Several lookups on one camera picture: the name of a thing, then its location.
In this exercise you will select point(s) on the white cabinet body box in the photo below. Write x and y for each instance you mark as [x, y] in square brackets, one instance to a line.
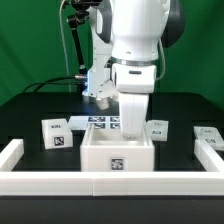
[107, 150]

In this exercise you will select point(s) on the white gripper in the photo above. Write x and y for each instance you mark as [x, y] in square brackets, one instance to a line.
[133, 84]

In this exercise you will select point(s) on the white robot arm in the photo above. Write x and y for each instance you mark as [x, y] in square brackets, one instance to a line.
[128, 39]

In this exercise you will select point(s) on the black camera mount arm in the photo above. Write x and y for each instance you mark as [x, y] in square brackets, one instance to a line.
[74, 21]

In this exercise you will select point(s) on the white U-shaped fence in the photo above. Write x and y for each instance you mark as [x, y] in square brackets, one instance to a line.
[208, 182]

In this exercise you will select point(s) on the white cabinet top block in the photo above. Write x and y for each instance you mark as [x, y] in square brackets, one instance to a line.
[56, 133]

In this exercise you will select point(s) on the white cabinet door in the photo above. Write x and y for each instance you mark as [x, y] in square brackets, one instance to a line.
[157, 130]
[211, 135]

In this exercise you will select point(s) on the white marker base plate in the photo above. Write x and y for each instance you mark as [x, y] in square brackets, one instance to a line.
[100, 122]

